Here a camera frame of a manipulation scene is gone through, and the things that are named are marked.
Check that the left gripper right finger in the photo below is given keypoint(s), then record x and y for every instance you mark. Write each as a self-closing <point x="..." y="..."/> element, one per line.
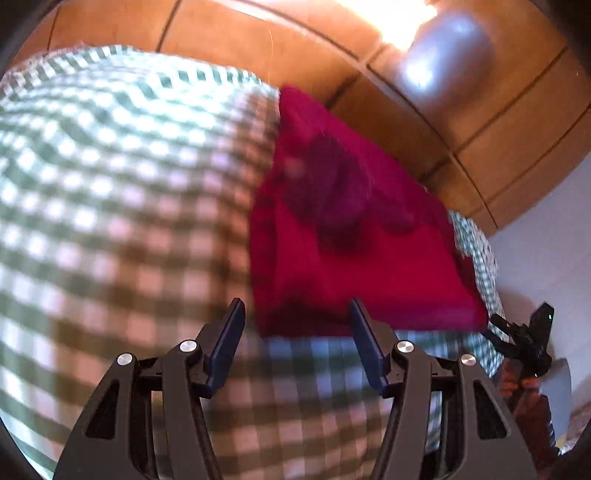
<point x="447" y="419"/>

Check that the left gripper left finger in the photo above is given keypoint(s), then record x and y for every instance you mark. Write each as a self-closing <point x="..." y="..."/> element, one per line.
<point x="113" y="439"/>

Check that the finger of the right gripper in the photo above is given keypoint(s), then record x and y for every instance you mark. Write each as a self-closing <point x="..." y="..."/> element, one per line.
<point x="541" y="322"/>
<point x="507" y="338"/>

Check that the red cloth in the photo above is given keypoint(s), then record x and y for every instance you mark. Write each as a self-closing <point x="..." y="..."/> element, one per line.
<point x="335" y="220"/>

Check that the person's right hand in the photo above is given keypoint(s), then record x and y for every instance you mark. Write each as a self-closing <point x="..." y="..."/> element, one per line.
<point x="532" y="411"/>

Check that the wooden headboard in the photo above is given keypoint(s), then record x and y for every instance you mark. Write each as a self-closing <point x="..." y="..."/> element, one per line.
<point x="484" y="101"/>

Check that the green white checkered bedsheet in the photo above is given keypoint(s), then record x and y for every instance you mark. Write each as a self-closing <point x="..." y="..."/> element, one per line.
<point x="127" y="179"/>

